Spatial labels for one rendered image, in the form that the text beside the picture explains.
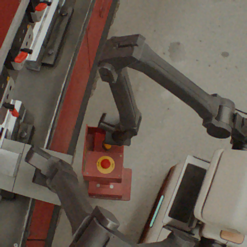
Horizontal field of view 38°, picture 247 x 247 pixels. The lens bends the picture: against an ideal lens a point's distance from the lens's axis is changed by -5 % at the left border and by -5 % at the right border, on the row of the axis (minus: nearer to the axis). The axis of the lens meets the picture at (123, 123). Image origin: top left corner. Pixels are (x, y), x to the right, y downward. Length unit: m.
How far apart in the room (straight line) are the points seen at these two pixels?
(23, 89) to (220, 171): 0.90
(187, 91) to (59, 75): 0.69
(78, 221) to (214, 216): 0.38
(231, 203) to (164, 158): 1.44
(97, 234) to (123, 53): 0.47
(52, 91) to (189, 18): 1.53
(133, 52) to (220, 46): 1.86
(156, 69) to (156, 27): 1.76
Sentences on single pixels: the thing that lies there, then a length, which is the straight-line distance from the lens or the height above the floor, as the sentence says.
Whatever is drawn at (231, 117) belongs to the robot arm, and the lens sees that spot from 1.14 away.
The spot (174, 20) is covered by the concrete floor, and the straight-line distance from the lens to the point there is 2.78.
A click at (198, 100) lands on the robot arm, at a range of 1.06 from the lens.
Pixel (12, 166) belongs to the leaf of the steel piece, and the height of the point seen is 1.00.
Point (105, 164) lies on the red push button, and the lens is 1.51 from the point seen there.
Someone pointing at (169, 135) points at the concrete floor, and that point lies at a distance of 2.41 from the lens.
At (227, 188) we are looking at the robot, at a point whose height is 1.36.
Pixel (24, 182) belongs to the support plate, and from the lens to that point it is 1.33.
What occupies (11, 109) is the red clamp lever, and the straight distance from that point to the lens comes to 1.22.
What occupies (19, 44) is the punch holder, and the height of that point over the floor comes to 1.23.
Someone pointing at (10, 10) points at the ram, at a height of 1.40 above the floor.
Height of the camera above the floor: 2.28
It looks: 72 degrees down
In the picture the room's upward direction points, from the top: 7 degrees clockwise
